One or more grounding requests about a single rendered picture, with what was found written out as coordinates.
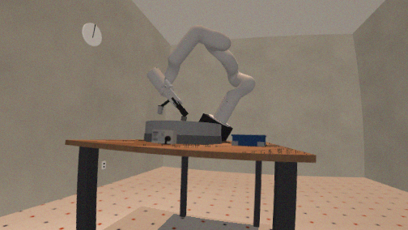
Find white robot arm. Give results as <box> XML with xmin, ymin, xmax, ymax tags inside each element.
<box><xmin>147</xmin><ymin>25</ymin><xmax>255</xmax><ymax>127</ymax></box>

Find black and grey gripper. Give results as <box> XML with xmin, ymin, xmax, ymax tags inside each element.
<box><xmin>163</xmin><ymin>87</ymin><xmax>188</xmax><ymax>117</ymax></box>

